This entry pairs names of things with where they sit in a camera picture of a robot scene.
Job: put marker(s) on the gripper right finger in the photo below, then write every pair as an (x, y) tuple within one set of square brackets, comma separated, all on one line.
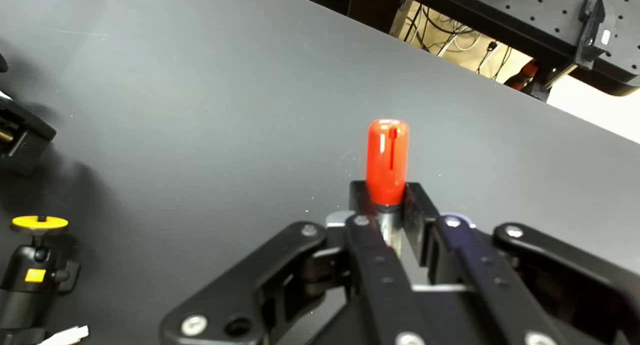
[(550, 265)]

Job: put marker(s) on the red object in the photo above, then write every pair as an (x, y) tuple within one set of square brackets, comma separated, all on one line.
[(524, 75)]

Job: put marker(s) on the black perforated table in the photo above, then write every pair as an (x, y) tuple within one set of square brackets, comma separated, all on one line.
[(545, 15)]

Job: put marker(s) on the white plug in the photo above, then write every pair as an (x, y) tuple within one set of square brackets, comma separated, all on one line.
[(67, 335)]

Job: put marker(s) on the black stand with yellow disc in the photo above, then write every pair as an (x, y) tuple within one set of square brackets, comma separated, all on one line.
[(27, 275)]

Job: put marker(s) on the black bracket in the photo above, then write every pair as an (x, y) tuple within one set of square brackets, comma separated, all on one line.
[(592, 30)]

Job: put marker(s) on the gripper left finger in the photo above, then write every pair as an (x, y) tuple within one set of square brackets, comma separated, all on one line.
[(280, 270)]

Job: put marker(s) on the marker with red cap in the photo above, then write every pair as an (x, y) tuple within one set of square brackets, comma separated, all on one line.
[(387, 160)]

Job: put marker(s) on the black clamp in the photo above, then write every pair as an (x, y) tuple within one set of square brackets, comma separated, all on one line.
[(20, 135)]

